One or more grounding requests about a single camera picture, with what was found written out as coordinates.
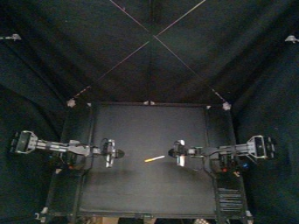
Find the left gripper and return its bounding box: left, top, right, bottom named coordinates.
left=99, top=138, right=127, bottom=169

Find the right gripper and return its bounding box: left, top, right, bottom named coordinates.
left=167, top=138, right=191, bottom=168

